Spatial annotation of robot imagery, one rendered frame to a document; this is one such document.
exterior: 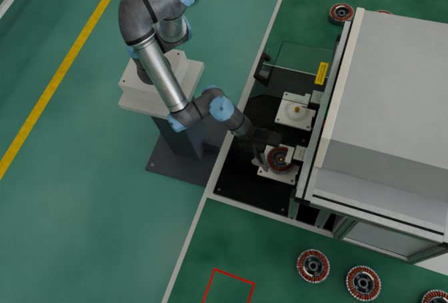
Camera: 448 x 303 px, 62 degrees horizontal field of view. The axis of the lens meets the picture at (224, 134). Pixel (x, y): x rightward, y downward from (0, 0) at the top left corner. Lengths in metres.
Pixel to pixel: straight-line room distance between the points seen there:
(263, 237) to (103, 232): 1.24
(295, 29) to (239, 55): 0.94
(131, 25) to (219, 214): 0.77
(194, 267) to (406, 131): 0.88
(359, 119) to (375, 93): 0.09
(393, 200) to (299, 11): 1.13
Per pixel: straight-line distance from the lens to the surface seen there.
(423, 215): 1.16
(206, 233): 1.47
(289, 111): 1.59
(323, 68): 1.37
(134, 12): 1.13
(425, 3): 2.09
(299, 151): 1.36
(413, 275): 1.51
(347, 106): 1.00
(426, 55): 1.14
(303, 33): 1.87
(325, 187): 1.12
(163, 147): 2.46
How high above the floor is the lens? 2.17
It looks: 64 degrees down
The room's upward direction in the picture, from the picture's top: 16 degrees counter-clockwise
